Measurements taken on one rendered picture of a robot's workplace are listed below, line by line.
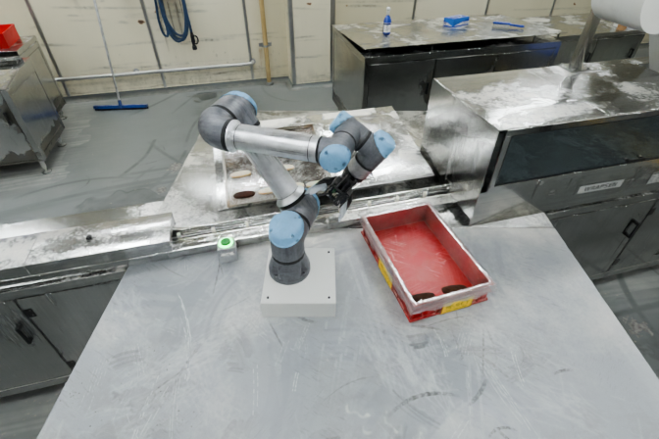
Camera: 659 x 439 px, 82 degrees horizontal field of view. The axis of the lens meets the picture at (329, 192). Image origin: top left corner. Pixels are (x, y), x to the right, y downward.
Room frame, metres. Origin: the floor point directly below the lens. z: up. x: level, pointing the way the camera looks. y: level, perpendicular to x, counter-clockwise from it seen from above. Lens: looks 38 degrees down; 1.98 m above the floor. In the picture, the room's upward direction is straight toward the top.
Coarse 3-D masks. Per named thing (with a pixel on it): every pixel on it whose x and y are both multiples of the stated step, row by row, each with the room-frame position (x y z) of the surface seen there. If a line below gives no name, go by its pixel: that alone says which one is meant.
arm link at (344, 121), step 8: (344, 112) 1.00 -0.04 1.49; (336, 120) 0.97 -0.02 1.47; (344, 120) 0.97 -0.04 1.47; (352, 120) 0.98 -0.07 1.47; (336, 128) 0.95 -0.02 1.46; (344, 128) 0.93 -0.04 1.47; (352, 128) 0.94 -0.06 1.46; (360, 128) 0.97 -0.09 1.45; (368, 128) 0.99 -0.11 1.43; (360, 136) 0.95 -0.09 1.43; (368, 136) 0.96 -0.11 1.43; (360, 144) 0.94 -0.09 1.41
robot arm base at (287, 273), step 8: (272, 256) 0.90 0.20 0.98; (304, 256) 0.90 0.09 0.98; (272, 264) 0.89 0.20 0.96; (280, 264) 0.86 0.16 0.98; (288, 264) 0.86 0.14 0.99; (296, 264) 0.87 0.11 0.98; (304, 264) 0.89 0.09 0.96; (272, 272) 0.87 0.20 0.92; (280, 272) 0.85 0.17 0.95; (288, 272) 0.85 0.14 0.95; (296, 272) 0.86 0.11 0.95; (304, 272) 0.88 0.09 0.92; (280, 280) 0.84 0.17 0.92; (288, 280) 0.84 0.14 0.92; (296, 280) 0.85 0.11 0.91
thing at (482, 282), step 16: (400, 208) 1.23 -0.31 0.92; (416, 208) 1.24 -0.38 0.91; (432, 208) 1.23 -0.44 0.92; (368, 224) 1.12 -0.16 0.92; (384, 224) 1.20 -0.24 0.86; (400, 224) 1.22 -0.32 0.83; (432, 224) 1.19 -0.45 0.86; (448, 240) 1.08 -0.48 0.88; (384, 256) 0.95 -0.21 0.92; (464, 256) 0.98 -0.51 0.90; (464, 272) 0.96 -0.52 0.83; (480, 272) 0.89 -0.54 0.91; (400, 288) 0.82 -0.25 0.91; (480, 288) 0.81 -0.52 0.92; (416, 304) 0.75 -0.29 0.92; (432, 304) 0.75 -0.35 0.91; (448, 304) 0.77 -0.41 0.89
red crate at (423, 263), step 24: (384, 240) 1.13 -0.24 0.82; (408, 240) 1.13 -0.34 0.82; (432, 240) 1.14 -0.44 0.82; (408, 264) 1.00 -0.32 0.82; (432, 264) 1.00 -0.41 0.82; (456, 264) 1.01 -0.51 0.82; (408, 288) 0.88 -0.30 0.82; (432, 288) 0.88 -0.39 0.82; (408, 312) 0.77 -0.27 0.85; (432, 312) 0.77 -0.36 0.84
